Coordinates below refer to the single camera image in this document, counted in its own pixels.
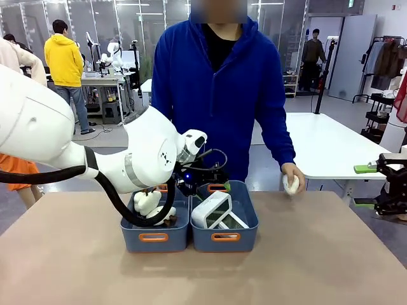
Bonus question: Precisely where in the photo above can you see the person in blue hoodie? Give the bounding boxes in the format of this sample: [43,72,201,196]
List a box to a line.
[151,14,297,192]

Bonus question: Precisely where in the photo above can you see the person in brown sweater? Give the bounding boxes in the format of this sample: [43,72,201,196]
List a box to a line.
[300,28,328,93]

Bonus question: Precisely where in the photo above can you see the brown coat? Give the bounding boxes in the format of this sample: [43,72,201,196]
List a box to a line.
[373,41,405,79]

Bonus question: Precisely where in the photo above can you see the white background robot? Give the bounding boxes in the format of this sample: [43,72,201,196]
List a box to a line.
[96,39,124,78]

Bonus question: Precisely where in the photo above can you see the blue basket orange handles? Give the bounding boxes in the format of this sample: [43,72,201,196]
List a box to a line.
[190,180,260,253]
[120,182,191,254]

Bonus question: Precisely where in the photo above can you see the white table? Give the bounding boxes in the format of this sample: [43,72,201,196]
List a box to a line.
[253,112,396,200]

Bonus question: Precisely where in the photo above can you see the wooden shoe rack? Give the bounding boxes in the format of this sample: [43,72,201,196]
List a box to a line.
[284,74,300,98]

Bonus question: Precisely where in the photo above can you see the white desk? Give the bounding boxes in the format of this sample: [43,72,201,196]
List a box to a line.
[80,70,128,125]

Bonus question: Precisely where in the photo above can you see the person's left forearm blue sleeve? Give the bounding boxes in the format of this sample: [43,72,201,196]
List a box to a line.
[262,117,297,170]

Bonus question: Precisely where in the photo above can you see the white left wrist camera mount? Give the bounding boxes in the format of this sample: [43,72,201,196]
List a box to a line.
[180,129,209,163]

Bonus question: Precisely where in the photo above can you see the grey door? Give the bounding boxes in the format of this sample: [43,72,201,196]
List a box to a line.
[328,14,378,102]

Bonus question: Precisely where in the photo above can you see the person in orange shorts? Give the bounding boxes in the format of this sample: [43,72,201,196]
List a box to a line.
[0,152,43,211]

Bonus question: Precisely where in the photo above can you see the thin black left camera cable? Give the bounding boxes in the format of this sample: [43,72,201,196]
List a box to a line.
[190,148,229,174]

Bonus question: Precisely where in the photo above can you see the person in dark top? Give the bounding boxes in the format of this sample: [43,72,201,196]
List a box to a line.
[3,32,33,54]

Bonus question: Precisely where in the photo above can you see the red garment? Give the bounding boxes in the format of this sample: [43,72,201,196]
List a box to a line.
[394,75,407,123]

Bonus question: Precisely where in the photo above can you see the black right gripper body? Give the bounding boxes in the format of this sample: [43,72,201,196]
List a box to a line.
[374,154,407,217]

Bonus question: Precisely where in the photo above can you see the person in yellow hoodie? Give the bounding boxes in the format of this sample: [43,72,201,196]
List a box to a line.
[43,19,96,135]

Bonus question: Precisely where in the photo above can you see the black tripod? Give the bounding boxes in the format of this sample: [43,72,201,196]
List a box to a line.
[314,37,338,115]

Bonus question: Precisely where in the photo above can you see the white round pedestal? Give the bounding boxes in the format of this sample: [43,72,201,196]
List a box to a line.
[379,107,407,153]

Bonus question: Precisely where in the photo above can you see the grey step stool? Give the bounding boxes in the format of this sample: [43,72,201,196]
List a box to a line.
[101,101,123,126]

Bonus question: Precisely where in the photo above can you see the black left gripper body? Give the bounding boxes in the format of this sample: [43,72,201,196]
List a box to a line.
[176,164,229,195]

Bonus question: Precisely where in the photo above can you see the white digital clock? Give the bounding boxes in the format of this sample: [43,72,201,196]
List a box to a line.
[191,190,233,230]
[217,212,251,231]

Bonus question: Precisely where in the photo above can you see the person's left hand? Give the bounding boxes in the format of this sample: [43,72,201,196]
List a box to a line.
[280,162,307,195]

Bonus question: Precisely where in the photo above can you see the black clothes rack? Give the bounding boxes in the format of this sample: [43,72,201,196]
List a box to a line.
[352,35,407,104]

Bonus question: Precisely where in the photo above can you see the white brown plush toy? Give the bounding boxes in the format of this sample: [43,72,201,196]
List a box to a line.
[145,205,178,227]

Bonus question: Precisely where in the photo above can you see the person in cream jacket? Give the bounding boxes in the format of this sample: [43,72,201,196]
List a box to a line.
[0,37,48,87]

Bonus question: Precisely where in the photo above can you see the black trolley cart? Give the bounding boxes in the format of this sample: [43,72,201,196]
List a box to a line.
[360,92,397,144]

